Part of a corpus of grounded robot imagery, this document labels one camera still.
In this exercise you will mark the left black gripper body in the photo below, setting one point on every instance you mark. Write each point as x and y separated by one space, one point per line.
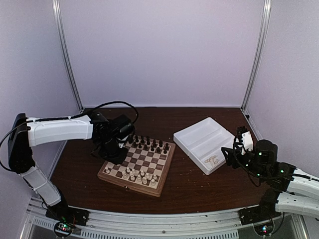
110 153

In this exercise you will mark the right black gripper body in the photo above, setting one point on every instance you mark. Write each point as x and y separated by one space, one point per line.
238 164

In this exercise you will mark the white tall piece carried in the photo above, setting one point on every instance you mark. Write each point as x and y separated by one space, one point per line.
132 175

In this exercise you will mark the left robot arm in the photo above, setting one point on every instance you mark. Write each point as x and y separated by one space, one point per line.
108 135

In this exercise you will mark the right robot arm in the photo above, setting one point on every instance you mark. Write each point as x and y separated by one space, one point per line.
291 189

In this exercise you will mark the pile of white chess pieces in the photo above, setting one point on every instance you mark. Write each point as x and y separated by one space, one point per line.
213 160

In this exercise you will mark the wooden chess board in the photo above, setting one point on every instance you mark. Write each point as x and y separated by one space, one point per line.
140 159

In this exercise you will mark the white plastic tray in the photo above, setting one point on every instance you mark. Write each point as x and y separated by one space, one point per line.
203 140

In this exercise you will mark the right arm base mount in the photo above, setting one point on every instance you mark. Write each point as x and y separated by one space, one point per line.
265 210

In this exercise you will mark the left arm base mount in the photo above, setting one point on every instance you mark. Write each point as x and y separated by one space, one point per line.
67 216

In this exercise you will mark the front aluminium rail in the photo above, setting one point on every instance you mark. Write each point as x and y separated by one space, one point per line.
208 225

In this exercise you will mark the right aluminium frame post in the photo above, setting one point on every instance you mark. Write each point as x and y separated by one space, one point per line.
265 19

